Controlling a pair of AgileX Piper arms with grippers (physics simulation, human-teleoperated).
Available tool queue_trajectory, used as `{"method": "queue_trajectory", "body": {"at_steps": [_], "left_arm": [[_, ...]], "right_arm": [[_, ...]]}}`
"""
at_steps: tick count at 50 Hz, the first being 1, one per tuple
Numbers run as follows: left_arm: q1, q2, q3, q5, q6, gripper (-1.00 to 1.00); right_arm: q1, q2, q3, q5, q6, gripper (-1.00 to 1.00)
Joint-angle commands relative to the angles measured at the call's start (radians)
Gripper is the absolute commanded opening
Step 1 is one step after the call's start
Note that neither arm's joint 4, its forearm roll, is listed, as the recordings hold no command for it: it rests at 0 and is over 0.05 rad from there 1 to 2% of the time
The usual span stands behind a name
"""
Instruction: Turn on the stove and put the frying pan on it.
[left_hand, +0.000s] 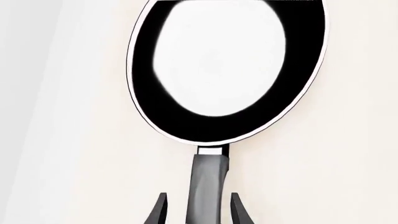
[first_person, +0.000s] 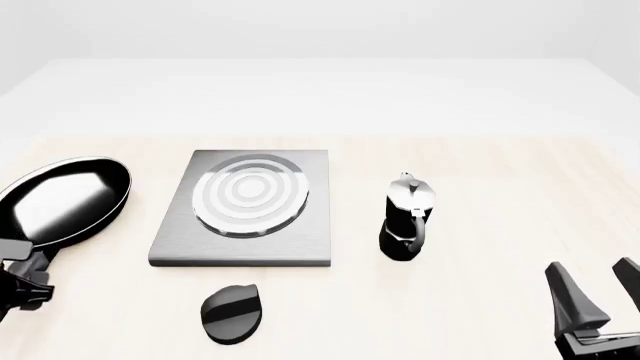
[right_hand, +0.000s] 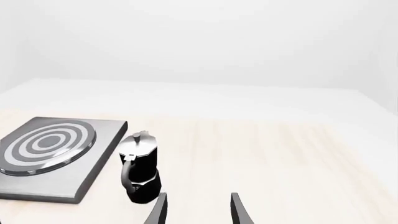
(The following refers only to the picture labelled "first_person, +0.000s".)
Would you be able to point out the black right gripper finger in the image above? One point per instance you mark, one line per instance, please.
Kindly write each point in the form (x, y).
(575, 303)
(631, 281)

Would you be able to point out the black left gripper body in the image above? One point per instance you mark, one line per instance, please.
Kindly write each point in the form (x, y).
(25, 296)

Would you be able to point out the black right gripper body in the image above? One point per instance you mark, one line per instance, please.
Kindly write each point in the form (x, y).
(600, 347)

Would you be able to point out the black frying pan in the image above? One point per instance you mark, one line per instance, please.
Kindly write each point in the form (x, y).
(70, 202)

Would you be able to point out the round black stove knob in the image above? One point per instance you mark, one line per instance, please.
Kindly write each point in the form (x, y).
(230, 315)

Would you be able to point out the grey flat stove plate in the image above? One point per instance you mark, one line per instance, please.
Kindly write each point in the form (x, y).
(300, 240)

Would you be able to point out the small flat plate on stalk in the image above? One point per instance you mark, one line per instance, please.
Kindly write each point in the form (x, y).
(12, 248)

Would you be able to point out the black moka pot silver lid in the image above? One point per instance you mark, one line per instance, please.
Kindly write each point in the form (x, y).
(400, 225)

